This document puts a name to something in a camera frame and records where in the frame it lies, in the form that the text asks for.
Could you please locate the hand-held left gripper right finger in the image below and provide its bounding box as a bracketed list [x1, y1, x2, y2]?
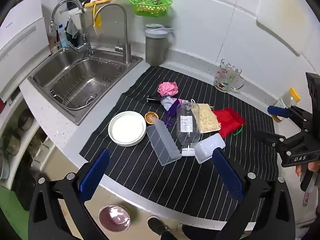
[212, 148, 296, 240]

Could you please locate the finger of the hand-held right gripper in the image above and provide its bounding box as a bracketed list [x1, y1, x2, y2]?
[267, 106, 295, 119]
[257, 130, 287, 147]

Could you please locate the chrome spring faucet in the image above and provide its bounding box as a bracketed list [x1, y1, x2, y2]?
[49, 0, 94, 57]

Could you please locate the beige loofah sponge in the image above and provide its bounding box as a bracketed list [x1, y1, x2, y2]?
[195, 103, 222, 133]

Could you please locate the chrome gooseneck faucet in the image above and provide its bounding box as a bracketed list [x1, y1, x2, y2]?
[94, 4, 132, 64]

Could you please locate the small wooden bowl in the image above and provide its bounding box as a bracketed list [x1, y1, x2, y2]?
[144, 112, 159, 125]

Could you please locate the black striped table mat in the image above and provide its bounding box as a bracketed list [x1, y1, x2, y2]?
[79, 66, 279, 224]

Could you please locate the metal pot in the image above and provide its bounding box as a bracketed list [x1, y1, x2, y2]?
[5, 132, 22, 155]
[17, 109, 34, 132]

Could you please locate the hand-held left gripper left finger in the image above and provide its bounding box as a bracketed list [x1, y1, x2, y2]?
[28, 149, 110, 240]

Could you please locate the stainless steel sink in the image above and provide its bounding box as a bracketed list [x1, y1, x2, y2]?
[27, 47, 143, 126]

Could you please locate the grey crumpled cloth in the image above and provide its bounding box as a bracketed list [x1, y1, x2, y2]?
[161, 96, 175, 110]

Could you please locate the white round plate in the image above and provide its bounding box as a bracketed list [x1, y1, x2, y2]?
[108, 111, 147, 147]

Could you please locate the blue and white bottle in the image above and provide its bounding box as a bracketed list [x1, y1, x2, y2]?
[56, 24, 67, 48]

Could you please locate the person's right hand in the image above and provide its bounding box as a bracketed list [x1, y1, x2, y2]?
[296, 160, 320, 176]

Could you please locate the red fabric pouch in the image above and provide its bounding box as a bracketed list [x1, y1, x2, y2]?
[212, 108, 246, 138]

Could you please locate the clear plastic box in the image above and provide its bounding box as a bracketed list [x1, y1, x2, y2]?
[146, 118, 182, 166]

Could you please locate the green plastic basket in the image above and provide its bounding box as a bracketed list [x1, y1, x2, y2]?
[129, 0, 174, 17]

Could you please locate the yellow lidded jar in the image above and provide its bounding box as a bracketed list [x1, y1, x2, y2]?
[272, 87, 301, 123]

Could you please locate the pink crumpled cloth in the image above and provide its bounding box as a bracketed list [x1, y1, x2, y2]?
[157, 81, 179, 97]

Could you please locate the clear plastic bottle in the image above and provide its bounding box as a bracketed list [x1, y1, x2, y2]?
[176, 102, 201, 157]

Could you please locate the yellow hanging cloth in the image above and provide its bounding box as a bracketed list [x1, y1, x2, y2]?
[93, 5, 103, 35]

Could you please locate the grey hanging cloth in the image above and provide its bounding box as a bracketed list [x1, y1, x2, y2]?
[65, 19, 82, 40]

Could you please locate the person's black shoe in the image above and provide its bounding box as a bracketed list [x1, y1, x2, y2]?
[147, 216, 169, 236]

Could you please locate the printed glass mug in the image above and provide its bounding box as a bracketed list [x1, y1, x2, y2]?
[214, 59, 245, 93]

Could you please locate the white plastic container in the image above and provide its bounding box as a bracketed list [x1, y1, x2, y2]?
[194, 133, 226, 164]

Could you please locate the pink bowl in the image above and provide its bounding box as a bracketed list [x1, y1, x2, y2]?
[99, 205, 131, 232]

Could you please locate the grey lidded pitcher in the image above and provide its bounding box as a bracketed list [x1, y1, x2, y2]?
[145, 24, 174, 66]

